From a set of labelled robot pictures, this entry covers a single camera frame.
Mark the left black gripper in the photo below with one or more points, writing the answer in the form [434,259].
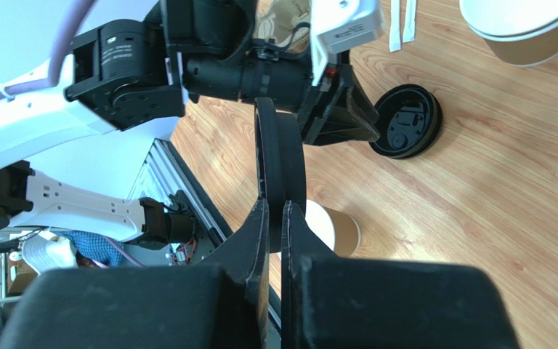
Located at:
[335,111]

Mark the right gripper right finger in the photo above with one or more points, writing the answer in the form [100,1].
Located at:
[334,302]

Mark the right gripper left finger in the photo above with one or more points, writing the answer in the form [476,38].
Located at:
[221,302]

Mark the kraft paper cup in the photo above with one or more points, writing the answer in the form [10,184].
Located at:
[319,231]
[519,33]

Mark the black coffee cup lid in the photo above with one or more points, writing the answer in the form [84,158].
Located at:
[280,164]

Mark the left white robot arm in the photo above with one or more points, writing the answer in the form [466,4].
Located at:
[91,95]

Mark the white wrapped straw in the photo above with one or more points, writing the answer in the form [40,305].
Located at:
[394,29]
[409,29]

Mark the cardboard cup carrier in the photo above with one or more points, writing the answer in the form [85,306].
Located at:
[277,24]

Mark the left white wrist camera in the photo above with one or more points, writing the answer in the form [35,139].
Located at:
[339,26]

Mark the aluminium rail frame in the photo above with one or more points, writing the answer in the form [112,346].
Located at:
[165,177]

